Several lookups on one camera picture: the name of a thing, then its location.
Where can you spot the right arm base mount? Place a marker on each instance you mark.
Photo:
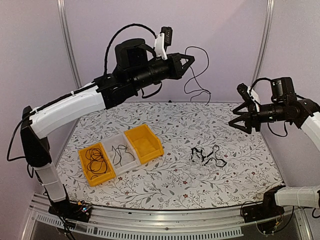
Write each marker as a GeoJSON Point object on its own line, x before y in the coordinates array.
{"type": "Point", "coordinates": [265, 210]}

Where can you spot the white translucent plastic bin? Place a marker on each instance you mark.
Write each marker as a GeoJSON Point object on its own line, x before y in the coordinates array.
{"type": "Point", "coordinates": [121, 154]}

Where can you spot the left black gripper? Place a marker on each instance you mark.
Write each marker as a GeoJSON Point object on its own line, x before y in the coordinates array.
{"type": "Point", "coordinates": [178, 71]}

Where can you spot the yellow plastic bin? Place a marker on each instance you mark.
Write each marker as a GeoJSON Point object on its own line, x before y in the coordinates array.
{"type": "Point", "coordinates": [145, 143]}
{"type": "Point", "coordinates": [96, 165]}

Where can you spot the left aluminium frame post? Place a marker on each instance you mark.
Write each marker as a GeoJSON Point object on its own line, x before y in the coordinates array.
{"type": "Point", "coordinates": [62, 13]}

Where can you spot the right aluminium frame post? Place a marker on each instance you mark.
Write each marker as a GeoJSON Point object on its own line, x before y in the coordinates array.
{"type": "Point", "coordinates": [270, 6]}

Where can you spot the front aluminium rail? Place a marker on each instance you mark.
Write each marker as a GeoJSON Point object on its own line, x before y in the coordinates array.
{"type": "Point", "coordinates": [114, 223]}

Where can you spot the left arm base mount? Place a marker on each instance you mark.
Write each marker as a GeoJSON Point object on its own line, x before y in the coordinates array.
{"type": "Point", "coordinates": [70, 210]}

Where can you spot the far yellow plastic bin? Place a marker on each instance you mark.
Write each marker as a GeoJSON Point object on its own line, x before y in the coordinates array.
{"type": "Point", "coordinates": [145, 143]}

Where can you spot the near yellow plastic bin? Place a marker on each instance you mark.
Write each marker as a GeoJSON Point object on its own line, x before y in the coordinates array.
{"type": "Point", "coordinates": [96, 165]}

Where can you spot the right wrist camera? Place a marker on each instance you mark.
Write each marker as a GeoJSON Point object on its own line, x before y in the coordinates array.
{"type": "Point", "coordinates": [250, 97]}

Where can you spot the floral table cloth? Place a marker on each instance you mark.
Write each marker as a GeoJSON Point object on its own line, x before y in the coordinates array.
{"type": "Point", "coordinates": [206, 163]}

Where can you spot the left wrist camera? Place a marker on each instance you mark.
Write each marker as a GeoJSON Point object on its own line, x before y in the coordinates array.
{"type": "Point", "coordinates": [162, 41]}

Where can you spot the aluminium frame post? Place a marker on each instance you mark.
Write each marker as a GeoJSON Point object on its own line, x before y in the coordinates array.
{"type": "Point", "coordinates": [62, 13]}
{"type": "Point", "coordinates": [270, 6]}

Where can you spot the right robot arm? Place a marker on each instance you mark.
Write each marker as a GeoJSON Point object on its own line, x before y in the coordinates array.
{"type": "Point", "coordinates": [288, 107]}

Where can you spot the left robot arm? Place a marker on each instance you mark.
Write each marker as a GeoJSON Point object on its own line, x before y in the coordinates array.
{"type": "Point", "coordinates": [138, 65]}

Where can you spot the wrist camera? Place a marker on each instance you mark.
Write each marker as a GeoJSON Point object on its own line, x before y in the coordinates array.
{"type": "Point", "coordinates": [250, 97]}
{"type": "Point", "coordinates": [162, 41]}

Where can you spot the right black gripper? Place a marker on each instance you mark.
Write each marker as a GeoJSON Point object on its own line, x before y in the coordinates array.
{"type": "Point", "coordinates": [248, 118]}

